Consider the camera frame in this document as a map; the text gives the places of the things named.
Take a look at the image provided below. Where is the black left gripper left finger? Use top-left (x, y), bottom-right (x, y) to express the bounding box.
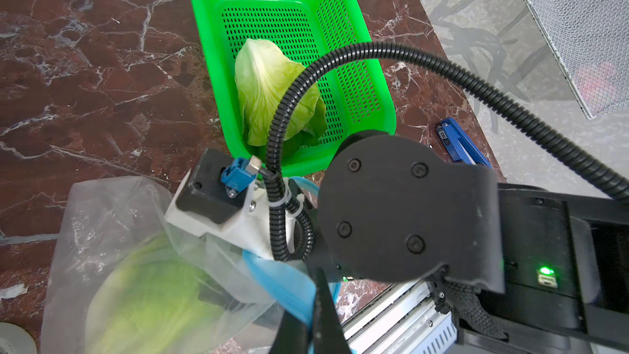
top-left (269, 311), bottom-right (310, 354)

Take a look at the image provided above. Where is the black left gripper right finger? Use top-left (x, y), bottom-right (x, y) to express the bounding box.
top-left (312, 269), bottom-right (352, 354)

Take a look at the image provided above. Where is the chinese cabbage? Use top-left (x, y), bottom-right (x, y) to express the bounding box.
top-left (234, 39), bottom-right (327, 160)
top-left (85, 234), bottom-right (224, 353)

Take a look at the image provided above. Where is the clear zip-top bag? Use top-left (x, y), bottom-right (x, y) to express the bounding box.
top-left (41, 176), bottom-right (316, 353)

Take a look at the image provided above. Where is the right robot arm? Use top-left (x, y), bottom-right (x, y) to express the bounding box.
top-left (265, 43), bottom-right (628, 351)

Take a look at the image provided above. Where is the clear tape roll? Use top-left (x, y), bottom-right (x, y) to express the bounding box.
top-left (0, 322), bottom-right (38, 354)

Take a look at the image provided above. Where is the green plastic basket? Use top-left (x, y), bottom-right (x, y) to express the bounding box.
top-left (191, 0), bottom-right (396, 176)

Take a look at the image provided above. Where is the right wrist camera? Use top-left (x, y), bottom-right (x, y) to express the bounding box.
top-left (165, 148), bottom-right (274, 260)

